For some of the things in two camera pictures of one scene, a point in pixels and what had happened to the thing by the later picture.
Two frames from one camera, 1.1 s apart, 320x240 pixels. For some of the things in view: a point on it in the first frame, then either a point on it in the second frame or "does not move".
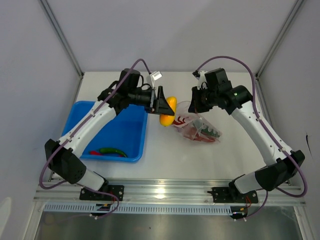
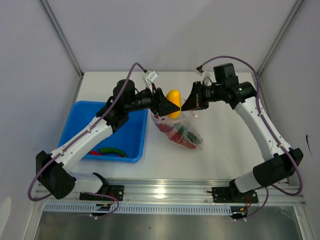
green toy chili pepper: (112, 150) does not move
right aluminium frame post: (286, 24) does not move
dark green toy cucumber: (199, 123) -> (189, 135)
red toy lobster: (190, 131) -> (175, 137)
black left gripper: (159, 105) does not move
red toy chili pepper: (99, 153) does not move
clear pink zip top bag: (193, 126) -> (185, 130)
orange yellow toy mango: (168, 120) -> (174, 96)
